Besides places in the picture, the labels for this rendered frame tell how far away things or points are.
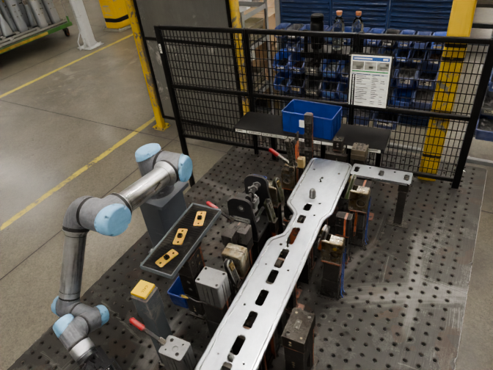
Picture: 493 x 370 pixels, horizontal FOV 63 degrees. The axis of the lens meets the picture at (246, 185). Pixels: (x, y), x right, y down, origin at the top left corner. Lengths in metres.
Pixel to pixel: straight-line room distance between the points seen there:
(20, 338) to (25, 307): 0.26
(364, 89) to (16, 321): 2.69
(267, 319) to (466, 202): 1.44
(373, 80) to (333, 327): 1.28
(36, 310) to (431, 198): 2.67
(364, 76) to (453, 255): 1.01
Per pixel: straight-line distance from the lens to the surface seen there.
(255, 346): 1.43
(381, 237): 2.19
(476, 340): 2.80
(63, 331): 1.57
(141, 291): 1.44
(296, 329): 1.42
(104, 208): 1.45
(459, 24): 2.22
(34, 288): 3.41
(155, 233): 2.04
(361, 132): 2.37
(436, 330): 1.89
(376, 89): 2.33
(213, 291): 1.46
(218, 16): 3.77
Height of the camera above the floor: 2.22
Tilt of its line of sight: 37 degrees down
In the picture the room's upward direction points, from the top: 7 degrees counter-clockwise
